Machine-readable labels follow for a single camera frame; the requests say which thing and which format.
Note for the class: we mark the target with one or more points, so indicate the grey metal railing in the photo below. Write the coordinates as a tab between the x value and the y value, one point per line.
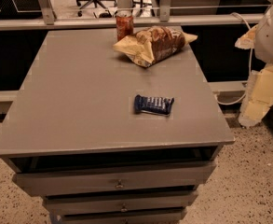
68	14

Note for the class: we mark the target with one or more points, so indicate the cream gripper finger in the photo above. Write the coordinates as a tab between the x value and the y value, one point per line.
259	97
246	41

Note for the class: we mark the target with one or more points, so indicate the grey drawer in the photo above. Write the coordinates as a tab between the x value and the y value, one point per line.
114	179
130	217
121	203

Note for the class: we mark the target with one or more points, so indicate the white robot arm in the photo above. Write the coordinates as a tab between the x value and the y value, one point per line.
263	43

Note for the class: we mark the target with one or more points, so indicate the top grey drawer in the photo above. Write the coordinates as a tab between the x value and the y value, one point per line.
114	179

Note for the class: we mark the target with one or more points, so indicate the red soda can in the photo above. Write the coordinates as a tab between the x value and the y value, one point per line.
124	24

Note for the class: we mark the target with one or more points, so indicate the black office chair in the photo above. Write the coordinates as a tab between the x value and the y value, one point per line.
85	3

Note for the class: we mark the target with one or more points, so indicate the brown chip bag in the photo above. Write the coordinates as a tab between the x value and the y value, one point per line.
153	45

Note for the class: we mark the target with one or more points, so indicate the middle grey drawer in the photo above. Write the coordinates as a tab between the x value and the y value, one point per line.
121	203

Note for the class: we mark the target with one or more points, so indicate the blue rxbar wrapper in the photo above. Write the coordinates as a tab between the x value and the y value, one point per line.
153	105

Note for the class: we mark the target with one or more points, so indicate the grey drawer cabinet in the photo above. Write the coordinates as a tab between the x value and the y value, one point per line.
75	111

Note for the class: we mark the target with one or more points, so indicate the bottom grey drawer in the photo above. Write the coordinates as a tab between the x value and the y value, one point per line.
130	217

